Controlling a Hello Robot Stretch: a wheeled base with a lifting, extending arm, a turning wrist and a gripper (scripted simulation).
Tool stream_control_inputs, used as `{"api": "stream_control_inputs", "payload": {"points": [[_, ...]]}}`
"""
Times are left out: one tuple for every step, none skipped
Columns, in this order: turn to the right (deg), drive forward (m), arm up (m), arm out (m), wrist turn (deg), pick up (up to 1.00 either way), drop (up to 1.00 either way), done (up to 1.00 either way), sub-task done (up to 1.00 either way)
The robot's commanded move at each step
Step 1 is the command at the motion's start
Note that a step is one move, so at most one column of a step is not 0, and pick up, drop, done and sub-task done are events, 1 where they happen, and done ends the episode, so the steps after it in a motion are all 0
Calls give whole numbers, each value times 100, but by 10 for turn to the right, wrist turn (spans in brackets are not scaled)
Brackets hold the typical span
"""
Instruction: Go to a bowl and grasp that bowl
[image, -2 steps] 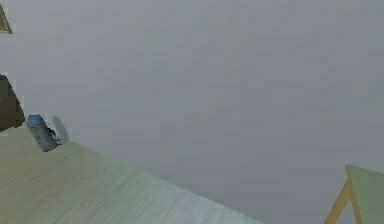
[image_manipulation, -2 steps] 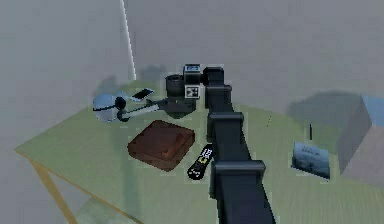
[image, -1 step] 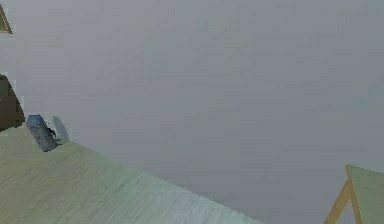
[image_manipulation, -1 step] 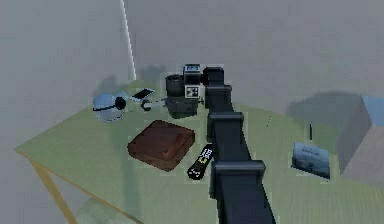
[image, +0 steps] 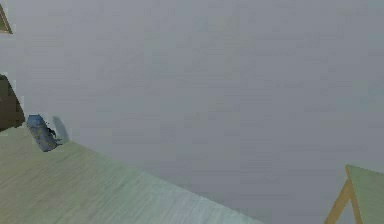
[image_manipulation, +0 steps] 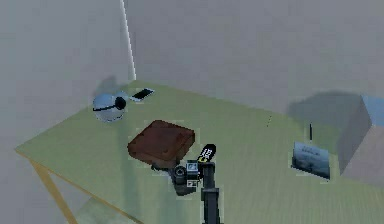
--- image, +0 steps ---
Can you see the dark brown cabinet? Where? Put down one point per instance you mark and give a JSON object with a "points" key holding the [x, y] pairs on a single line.
{"points": [[9, 106]]}

